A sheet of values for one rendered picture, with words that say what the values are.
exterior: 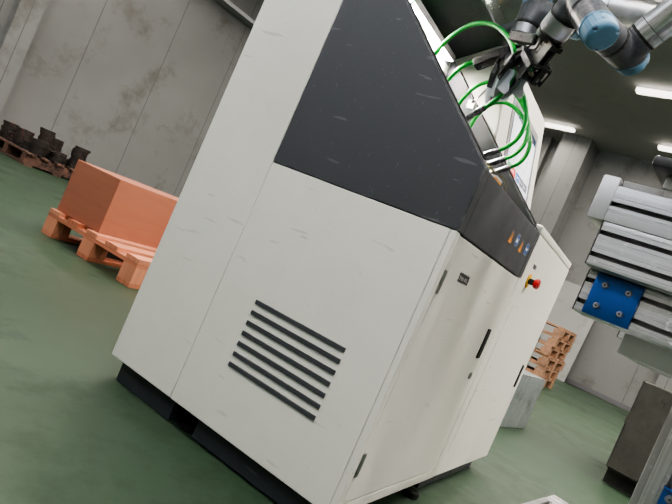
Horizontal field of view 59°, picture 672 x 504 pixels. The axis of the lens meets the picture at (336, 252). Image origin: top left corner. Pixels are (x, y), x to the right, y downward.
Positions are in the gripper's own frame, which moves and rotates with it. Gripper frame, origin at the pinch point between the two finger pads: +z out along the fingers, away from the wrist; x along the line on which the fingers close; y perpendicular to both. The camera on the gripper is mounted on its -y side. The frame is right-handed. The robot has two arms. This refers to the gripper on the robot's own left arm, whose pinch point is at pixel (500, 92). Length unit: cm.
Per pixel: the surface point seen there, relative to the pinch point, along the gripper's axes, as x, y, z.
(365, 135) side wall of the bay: -34.7, 11.0, 16.6
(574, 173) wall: 731, -603, 457
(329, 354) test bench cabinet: -38, 58, 47
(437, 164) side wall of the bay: -22.7, 26.9, 7.4
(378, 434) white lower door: -26, 76, 51
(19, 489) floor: -100, 87, 57
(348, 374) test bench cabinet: -34, 64, 45
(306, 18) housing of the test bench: -48, -30, 14
